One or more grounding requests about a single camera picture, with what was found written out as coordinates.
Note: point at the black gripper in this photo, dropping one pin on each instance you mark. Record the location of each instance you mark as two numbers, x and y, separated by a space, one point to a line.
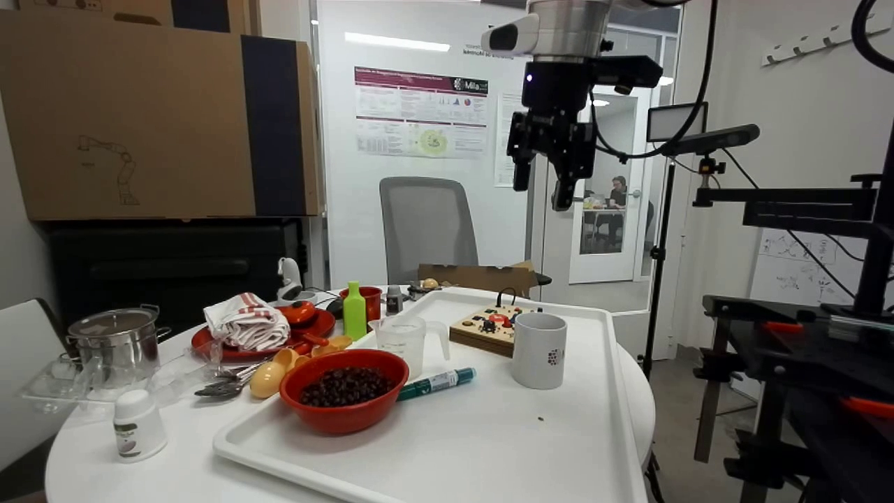
561 136

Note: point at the green marker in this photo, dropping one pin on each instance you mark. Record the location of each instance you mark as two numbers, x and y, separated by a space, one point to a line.
436 382

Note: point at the red bowl with dark beans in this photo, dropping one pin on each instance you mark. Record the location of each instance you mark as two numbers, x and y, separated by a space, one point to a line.
345 418

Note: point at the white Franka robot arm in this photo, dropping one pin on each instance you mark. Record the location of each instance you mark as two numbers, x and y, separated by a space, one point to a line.
569 24

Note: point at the white ceramic mug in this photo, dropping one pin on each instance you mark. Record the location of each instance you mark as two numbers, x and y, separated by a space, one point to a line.
534 359

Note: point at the white door with window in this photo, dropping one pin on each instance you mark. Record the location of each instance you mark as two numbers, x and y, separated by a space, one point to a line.
644 186

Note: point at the flat cardboard piece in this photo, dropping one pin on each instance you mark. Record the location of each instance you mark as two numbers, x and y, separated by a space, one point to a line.
485 277

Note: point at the grey office chair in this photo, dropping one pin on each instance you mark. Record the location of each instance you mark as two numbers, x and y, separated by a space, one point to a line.
428 227

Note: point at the black light stand pole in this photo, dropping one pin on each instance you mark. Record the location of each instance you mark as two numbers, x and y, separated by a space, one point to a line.
657 270

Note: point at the LED light panel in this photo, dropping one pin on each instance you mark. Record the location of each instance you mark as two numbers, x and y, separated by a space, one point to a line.
676 122

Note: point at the small grey box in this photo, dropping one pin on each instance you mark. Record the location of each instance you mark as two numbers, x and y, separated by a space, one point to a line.
396 299

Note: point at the small green squeeze bottle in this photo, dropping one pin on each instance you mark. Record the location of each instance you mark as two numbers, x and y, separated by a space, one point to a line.
355 318

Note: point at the white plastic tray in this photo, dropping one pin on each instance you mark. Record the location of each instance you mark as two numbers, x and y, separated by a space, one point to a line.
485 436

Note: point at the red plate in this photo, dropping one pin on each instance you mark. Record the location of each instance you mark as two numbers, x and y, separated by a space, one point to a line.
317 329

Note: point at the white dispenser device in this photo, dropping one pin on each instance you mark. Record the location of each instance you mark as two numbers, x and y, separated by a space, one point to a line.
290 274

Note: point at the whiteboard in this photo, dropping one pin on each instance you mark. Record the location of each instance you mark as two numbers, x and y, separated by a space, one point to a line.
799 270

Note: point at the orange and yellow toy food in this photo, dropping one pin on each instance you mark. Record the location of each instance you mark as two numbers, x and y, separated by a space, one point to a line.
267 378

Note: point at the metal utensil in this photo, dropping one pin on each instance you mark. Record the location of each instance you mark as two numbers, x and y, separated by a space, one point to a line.
225 385

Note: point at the black cabinet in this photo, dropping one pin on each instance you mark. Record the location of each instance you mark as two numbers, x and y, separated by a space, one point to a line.
169 270

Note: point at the large cardboard box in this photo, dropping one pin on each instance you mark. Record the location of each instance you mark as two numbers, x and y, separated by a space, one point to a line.
130 122

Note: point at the cardboard box with dark stripe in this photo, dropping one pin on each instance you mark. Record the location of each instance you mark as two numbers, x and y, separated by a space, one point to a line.
130 12

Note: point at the white pill bottle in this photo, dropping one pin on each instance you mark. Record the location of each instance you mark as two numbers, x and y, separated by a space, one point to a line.
139 429

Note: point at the clear plastic container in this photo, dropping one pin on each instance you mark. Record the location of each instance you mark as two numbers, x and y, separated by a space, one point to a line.
58 382

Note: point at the white chair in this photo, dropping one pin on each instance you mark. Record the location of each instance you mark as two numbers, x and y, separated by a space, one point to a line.
24 372

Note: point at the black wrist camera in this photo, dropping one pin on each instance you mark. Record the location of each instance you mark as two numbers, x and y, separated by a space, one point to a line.
633 74

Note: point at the wall poster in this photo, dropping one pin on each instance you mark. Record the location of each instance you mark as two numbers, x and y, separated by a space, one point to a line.
419 114

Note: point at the wooden switch busy board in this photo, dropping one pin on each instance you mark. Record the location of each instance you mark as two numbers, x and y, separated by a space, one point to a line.
471 334

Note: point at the black stereo camera bar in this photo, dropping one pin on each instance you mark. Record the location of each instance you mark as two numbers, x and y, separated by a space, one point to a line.
709 142

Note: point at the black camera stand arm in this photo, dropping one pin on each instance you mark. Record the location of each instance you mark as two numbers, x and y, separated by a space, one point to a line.
799 209

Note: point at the white wall coat hooks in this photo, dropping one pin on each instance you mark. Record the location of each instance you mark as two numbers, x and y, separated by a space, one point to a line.
819 44

